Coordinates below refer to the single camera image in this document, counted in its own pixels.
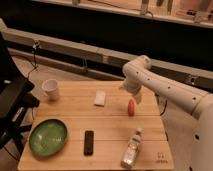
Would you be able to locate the green bowl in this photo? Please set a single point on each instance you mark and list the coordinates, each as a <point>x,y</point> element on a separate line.
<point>48,138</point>

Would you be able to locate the black remote control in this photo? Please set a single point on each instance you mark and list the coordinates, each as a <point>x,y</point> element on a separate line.
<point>88,142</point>

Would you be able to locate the white sponge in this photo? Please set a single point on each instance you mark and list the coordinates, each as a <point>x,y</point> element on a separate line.
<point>100,98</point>

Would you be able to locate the clear plastic bottle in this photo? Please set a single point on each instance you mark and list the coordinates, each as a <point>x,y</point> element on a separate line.
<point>132,150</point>

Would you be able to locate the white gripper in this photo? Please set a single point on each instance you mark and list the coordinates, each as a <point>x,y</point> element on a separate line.
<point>138,97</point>

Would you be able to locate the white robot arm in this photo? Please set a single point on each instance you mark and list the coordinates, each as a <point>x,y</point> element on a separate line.
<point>196,102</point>

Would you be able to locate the white paper cup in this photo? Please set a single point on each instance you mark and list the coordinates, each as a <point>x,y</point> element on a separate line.
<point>50,87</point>

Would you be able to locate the black office chair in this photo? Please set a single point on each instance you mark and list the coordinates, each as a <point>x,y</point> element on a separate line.
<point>15,99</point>

